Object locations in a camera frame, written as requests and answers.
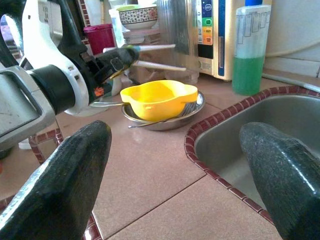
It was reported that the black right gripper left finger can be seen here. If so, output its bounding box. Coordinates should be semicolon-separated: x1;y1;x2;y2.
0;119;113;240

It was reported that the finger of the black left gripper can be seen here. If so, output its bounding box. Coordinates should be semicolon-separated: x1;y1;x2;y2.
109;68;126;80
96;46;140;84

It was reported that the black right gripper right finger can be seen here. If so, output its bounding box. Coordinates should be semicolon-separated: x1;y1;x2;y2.
239;121;320;240

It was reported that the steel spoon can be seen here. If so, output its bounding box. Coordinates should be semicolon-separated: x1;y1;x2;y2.
89;100;126;108

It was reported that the white chopstick green end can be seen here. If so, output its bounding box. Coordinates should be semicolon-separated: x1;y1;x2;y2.
131;60;188;73
103;43;177;54

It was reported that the yellow plastic bowl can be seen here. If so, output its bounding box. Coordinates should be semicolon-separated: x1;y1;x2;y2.
119;79;199;121

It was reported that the steel fork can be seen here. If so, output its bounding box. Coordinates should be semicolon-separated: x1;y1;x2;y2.
128;102;200;129

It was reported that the magenta plastic container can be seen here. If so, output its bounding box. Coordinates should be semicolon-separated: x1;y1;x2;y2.
83;23;116;56

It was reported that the clear white water jug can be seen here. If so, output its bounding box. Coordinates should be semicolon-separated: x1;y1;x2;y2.
108;8;126;48

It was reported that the patterned ceramic bowl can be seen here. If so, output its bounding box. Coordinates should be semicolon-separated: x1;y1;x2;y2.
118;6;159;31

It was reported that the green plastic lid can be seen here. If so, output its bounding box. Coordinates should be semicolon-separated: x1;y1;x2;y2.
116;4;151;12

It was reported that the round steel plate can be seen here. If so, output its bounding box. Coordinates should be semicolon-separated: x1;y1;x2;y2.
121;91;206;132

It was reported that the steel sink basin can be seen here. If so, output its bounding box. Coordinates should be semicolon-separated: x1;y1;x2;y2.
194;93;320;211

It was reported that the beige water ioniser appliance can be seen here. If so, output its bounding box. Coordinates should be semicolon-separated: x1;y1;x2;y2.
184;0;273;83

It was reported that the white counter pipe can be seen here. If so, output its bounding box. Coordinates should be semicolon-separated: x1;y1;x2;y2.
261;72;320;94

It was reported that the green dish soap bottle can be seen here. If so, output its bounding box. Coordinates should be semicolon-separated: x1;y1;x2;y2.
231;0;272;96

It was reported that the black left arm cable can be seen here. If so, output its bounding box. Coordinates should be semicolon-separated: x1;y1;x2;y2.
0;0;83;69

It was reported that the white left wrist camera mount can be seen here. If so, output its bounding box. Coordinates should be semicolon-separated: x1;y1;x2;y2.
19;0;90;118

